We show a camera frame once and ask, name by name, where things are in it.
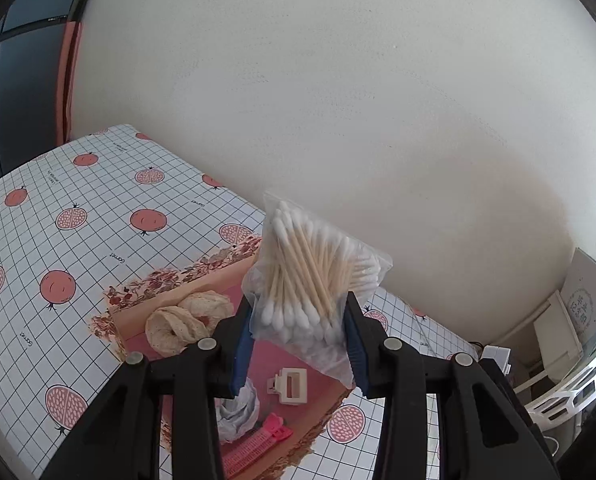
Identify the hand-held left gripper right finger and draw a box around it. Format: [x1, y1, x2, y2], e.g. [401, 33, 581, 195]
[344, 290, 561, 480]

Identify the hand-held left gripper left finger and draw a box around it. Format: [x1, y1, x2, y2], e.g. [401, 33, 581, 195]
[40, 302, 253, 480]

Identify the cream hair claw clip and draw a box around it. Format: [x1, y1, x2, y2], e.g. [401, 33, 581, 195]
[264, 367, 309, 406]

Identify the bag of cotton swabs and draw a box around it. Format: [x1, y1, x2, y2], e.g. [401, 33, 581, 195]
[241, 190, 393, 391]

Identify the pink hair roller clip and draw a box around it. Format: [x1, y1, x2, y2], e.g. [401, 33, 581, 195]
[223, 412, 293, 478]

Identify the floral cardboard box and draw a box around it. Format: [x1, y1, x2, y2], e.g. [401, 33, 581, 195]
[88, 234, 363, 480]

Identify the white checkered cloth desktop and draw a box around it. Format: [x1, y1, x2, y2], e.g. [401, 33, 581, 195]
[0, 124, 484, 480]

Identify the white blue scrunchie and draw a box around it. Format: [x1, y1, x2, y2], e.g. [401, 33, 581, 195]
[217, 377, 261, 443]

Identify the cream lace scrunchie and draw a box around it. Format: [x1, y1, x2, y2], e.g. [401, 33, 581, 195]
[145, 292, 233, 358]

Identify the white plastic chair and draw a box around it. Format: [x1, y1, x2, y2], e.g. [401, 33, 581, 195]
[515, 340, 596, 431]

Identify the white printed card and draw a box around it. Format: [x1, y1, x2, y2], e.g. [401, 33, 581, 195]
[560, 247, 596, 343]

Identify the pink trim strip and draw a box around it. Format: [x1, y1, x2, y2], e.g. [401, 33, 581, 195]
[55, 20, 84, 146]

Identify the dark cabinet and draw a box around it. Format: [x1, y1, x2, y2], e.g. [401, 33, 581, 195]
[0, 0, 96, 193]

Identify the white cable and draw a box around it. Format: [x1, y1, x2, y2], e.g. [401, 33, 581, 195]
[410, 310, 431, 353]

